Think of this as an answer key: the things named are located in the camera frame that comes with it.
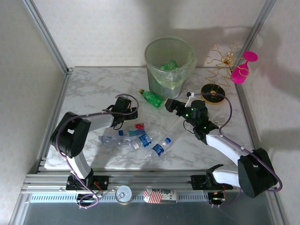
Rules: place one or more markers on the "green plastic bottle yellow cap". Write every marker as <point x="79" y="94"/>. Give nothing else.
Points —
<point x="169" y="65"/>
<point x="151" y="97"/>

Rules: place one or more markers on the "pink plastic wine glass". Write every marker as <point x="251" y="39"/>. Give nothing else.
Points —
<point x="239" y="75"/>

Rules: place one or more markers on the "green bin liner bag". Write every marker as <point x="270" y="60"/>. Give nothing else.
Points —
<point x="178" y="75"/>

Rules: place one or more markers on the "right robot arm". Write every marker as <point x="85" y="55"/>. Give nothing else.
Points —
<point x="253" y="173"/>

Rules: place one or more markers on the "aluminium frame post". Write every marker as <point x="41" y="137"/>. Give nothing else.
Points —
<point x="48" y="37"/>
<point x="252" y="34"/>

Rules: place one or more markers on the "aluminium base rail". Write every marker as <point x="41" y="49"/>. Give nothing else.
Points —
<point x="150" y="181"/>

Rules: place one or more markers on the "silver tin can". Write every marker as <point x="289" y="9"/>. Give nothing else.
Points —
<point x="123" y="195"/>

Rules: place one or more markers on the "patterned small box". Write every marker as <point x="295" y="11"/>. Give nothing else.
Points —
<point x="159" y="196"/>

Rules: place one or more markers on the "clear crumpled plastic piece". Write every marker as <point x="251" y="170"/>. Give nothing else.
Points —
<point x="216" y="122"/>

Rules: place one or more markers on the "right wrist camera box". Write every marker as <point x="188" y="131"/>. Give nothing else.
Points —
<point x="190" y="95"/>

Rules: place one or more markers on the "blue label bottle white cap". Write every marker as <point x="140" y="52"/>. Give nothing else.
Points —
<point x="144" y="140"/>

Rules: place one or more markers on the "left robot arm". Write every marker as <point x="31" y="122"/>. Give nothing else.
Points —
<point x="70" y="136"/>

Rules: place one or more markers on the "clear plastic bin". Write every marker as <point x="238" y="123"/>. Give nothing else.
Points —
<point x="164" y="92"/>

